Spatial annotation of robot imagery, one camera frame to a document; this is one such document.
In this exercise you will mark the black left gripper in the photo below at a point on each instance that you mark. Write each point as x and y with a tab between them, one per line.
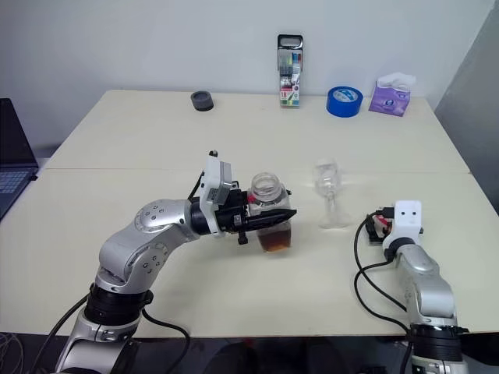
232	210

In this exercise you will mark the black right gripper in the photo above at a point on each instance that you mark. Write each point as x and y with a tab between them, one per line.
373	238

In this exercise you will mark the white bottle cap red tape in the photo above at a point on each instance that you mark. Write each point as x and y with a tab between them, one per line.
380	224

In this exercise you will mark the bottle with red label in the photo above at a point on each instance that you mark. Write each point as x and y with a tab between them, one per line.
273	239

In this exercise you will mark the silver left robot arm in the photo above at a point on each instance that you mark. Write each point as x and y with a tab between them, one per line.
156	226

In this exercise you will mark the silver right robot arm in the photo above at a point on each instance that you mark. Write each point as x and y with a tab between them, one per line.
425	280

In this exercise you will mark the clear wine glass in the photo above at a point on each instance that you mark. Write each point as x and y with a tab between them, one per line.
329	183

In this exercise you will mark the blue tape roll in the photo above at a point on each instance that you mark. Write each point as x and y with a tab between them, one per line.
344	106

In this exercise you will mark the marker pen pack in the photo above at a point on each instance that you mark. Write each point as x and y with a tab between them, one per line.
289	78

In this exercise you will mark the purple tissue pack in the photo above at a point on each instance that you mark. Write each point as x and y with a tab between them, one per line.
390	101

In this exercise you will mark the grey partition panel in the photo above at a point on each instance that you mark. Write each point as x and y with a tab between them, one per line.
475	97

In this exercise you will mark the dark laptop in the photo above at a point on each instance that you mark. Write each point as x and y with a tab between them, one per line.
13	156

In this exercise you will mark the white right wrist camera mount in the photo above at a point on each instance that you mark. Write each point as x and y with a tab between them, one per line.
407	218

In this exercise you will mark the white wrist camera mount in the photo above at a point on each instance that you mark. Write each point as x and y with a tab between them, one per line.
407	218
210	175

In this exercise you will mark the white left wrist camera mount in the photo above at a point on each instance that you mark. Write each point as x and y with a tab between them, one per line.
210	175

